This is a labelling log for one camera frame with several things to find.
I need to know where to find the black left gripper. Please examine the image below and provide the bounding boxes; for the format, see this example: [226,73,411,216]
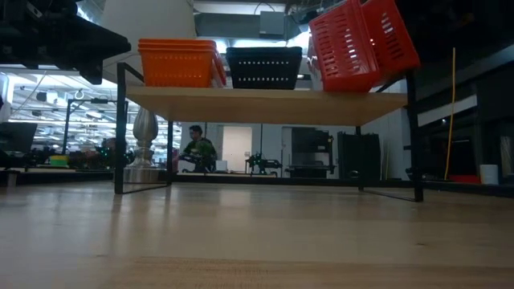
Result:
[59,15,133,85]

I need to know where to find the orange plastic slotted basket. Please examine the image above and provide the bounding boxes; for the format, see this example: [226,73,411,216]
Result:
[137,38,227,88]
[138,42,220,51]
[139,46,217,88]

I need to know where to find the wooden shelf black metal legs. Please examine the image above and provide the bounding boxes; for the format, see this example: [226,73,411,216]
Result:
[114,62,425,203]

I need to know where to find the dark computer monitor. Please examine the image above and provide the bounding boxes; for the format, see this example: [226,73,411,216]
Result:
[0,121,39,154]

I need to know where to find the person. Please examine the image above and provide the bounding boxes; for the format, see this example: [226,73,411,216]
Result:
[179,124,219,174]

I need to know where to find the white door panel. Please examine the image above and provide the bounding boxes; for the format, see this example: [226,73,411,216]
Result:
[222,125,253,173]

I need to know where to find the dark equipment cart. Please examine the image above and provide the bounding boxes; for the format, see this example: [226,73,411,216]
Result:
[288,127,337,178]

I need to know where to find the black background cabinet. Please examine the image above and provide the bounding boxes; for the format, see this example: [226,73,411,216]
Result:
[337,131,381,182]

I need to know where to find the red flat object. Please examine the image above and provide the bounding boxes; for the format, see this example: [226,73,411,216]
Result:
[448,173,482,185]

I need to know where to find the black background desk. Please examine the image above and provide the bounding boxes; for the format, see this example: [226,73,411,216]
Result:
[415,39,514,189]

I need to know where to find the white cylindrical container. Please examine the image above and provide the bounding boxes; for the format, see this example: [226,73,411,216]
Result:
[479,163,500,185]

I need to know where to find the black metal background frame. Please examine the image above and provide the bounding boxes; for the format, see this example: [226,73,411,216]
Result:
[61,97,130,157]

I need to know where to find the grey ceiling duct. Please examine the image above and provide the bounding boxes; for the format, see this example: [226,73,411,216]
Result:
[194,10,288,39]

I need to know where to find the black metal table frame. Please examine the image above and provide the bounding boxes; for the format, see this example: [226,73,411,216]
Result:
[0,168,514,198]

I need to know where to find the yellow cable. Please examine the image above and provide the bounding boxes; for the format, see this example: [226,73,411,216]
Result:
[443,47,457,181]

